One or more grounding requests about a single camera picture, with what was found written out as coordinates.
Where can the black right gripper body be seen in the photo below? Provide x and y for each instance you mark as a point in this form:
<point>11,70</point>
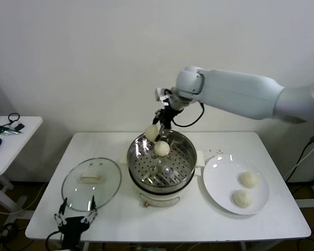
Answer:
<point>170,116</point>

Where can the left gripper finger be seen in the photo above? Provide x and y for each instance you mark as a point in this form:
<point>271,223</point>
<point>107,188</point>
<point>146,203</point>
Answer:
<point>64,205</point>
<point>93,204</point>

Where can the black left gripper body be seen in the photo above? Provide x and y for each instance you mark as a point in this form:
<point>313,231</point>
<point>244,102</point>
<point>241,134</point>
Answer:
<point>72,228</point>

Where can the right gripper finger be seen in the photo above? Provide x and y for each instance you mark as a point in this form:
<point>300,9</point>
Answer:
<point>163,133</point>
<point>157,117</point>

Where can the white steamed baozi bun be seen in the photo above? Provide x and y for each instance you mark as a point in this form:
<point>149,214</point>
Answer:
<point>241,198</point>
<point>151,132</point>
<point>162,149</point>
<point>248,179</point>

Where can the round glass pot lid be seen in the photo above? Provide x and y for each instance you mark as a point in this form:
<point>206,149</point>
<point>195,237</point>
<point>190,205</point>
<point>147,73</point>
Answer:
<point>107,170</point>

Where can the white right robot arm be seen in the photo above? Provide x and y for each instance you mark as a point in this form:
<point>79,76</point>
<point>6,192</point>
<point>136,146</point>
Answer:
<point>238,91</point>

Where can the perforated steel steamer basket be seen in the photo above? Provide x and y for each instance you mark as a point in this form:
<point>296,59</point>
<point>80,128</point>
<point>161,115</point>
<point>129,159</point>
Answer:
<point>134,149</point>

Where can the white electric cooker base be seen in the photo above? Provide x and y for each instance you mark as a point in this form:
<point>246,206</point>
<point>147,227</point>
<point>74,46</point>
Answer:
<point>159,198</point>

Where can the round white plate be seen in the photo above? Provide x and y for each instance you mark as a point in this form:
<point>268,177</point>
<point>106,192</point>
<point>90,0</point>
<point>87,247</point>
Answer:
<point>217,177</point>

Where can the white side table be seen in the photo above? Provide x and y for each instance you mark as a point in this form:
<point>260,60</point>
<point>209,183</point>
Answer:
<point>28,130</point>

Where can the small black device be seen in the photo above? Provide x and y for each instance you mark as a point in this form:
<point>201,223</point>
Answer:
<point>19,127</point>

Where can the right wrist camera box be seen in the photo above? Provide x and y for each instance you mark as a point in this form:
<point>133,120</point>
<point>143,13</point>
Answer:
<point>162,94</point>

